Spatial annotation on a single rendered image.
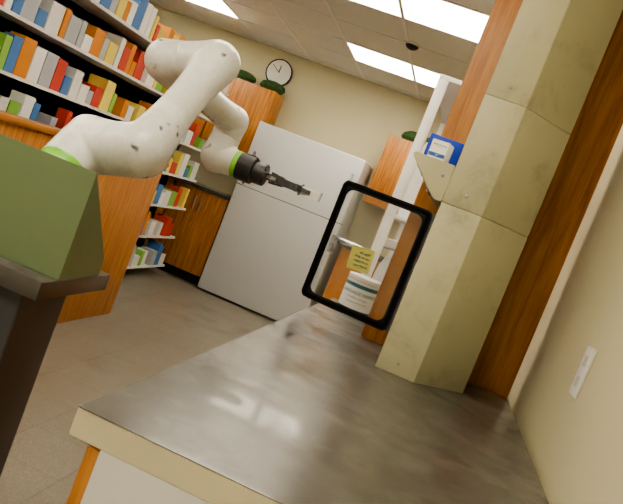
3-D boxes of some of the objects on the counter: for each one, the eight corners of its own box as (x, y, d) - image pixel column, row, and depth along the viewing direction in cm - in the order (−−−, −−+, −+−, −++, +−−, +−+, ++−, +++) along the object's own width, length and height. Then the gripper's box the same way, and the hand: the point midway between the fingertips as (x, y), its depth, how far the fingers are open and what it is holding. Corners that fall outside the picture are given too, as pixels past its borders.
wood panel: (506, 396, 220) (687, -33, 209) (507, 398, 217) (690, -37, 206) (361, 334, 228) (528, -81, 218) (360, 335, 226) (529, -86, 215)
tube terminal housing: (461, 381, 215) (559, 144, 209) (463, 404, 183) (580, 126, 177) (385, 349, 219) (479, 116, 213) (374, 366, 187) (485, 93, 182)
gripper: (254, 158, 226) (321, 185, 222) (264, 163, 239) (328, 188, 235) (245, 180, 227) (312, 207, 223) (256, 183, 240) (320, 209, 236)
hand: (311, 193), depth 230 cm, fingers closed
